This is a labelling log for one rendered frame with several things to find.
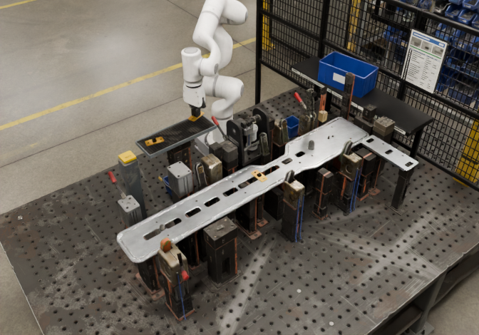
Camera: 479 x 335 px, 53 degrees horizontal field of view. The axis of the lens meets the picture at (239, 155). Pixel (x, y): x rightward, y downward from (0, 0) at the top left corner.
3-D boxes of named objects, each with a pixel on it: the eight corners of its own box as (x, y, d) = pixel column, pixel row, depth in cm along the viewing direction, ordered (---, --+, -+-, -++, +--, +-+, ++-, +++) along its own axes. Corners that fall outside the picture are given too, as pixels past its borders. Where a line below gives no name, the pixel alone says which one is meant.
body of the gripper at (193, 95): (179, 81, 216) (181, 102, 223) (197, 88, 211) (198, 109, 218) (189, 74, 221) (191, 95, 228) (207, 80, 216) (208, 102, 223)
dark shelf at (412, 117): (408, 137, 249) (408, 132, 247) (289, 70, 304) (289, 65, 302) (433, 122, 259) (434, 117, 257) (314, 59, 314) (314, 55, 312)
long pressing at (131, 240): (138, 270, 187) (137, 268, 186) (112, 236, 201) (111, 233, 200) (372, 136, 252) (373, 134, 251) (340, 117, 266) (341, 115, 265)
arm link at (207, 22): (234, 27, 222) (216, 82, 211) (202, 23, 226) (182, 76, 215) (232, 13, 214) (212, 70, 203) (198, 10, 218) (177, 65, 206)
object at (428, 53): (433, 96, 252) (449, 41, 233) (398, 79, 266) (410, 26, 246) (435, 95, 253) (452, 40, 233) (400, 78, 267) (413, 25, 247)
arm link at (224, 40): (226, 102, 256) (197, 98, 259) (232, 95, 266) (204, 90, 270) (230, 6, 232) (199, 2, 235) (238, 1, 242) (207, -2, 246)
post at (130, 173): (138, 234, 240) (124, 167, 212) (131, 224, 244) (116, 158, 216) (151, 227, 243) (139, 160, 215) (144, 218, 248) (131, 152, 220)
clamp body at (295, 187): (291, 246, 232) (296, 195, 210) (274, 232, 240) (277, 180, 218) (305, 237, 237) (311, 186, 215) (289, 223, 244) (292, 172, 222)
